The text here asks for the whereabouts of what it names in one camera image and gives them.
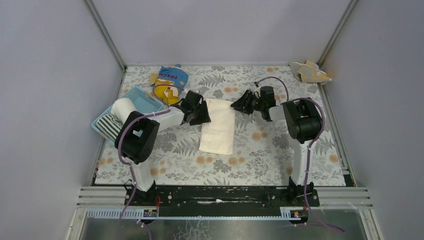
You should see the cream terry towel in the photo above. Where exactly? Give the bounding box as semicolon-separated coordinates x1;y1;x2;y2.
199;98;235;156

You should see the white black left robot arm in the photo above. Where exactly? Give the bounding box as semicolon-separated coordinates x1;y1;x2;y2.
111;90;211;192

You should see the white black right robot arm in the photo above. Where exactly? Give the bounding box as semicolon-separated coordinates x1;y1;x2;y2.
230;86;325;186

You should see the blue yellow printed towel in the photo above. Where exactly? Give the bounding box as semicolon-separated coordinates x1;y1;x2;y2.
149;64;189;105

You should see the light blue plastic basket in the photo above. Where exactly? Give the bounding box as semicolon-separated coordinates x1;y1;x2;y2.
91;86;164;145

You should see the grey yellow patterned towel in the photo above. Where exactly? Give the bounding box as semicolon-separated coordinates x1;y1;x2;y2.
288;60;332;85

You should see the black white striped rolled towel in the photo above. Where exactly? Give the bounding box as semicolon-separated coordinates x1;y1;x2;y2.
95;113;124;142

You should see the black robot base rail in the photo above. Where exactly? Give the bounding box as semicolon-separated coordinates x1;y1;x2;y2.
124;185;320;216

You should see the white slotted cable duct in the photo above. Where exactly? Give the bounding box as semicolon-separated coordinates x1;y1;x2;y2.
86;207;308;223

